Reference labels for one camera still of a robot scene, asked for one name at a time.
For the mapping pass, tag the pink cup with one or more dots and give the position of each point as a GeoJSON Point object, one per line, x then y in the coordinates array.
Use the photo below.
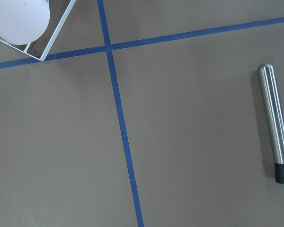
{"type": "Point", "coordinates": [23, 21]}

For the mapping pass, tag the steel muddler black tip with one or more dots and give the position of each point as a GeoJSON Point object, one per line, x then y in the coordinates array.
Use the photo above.
{"type": "Point", "coordinates": [274, 116]}

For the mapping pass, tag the white wire cup rack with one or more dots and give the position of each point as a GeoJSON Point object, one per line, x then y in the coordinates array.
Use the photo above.
{"type": "Point", "coordinates": [39, 49]}

